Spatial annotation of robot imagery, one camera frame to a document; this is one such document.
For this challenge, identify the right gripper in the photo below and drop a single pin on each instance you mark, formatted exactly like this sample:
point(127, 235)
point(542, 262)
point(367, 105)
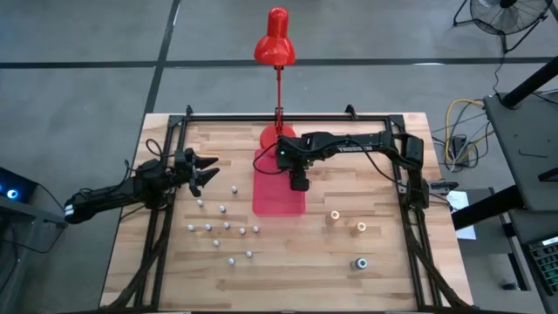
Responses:
point(290, 152)

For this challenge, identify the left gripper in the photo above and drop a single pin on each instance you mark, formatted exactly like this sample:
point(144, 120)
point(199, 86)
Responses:
point(183, 168)

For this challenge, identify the large bottle yellow cap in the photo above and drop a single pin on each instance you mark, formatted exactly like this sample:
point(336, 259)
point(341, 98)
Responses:
point(360, 227)
point(335, 216)

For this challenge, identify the large bottle green cap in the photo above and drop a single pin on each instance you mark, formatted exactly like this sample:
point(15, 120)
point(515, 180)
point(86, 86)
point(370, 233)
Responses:
point(360, 264)

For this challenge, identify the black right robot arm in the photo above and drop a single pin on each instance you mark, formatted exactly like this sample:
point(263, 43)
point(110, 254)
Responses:
point(370, 144)

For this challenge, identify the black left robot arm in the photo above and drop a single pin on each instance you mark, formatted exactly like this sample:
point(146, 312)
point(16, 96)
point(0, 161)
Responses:
point(109, 192)

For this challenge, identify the pink translucent plastic bin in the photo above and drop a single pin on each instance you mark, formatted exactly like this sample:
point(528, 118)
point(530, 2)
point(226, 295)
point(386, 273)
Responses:
point(272, 196)

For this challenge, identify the red desk lamp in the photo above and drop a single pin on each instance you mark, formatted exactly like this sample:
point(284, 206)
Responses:
point(274, 43)

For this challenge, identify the small black device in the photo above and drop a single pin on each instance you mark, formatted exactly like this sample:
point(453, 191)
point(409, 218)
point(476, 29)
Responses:
point(442, 185)

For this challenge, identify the black power strip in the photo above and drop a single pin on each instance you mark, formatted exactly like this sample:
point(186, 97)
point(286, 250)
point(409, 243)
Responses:
point(458, 146)

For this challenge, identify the white paper sheet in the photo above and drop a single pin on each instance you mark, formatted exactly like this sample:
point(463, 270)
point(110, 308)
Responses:
point(464, 218)

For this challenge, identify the black computer blue light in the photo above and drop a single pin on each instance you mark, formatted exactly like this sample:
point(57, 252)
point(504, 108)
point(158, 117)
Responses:
point(13, 187)

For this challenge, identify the black stand pole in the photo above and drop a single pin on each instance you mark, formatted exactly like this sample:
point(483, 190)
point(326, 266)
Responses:
point(532, 80)
point(484, 209)

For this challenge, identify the gray desk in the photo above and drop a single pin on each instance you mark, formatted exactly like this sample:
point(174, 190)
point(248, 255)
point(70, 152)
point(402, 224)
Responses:
point(523, 152)

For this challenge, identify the black floor fan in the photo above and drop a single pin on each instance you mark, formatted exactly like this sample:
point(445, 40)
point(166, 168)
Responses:
point(508, 17)

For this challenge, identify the black metal table frame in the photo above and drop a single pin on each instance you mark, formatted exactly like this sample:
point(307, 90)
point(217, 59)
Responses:
point(283, 118)

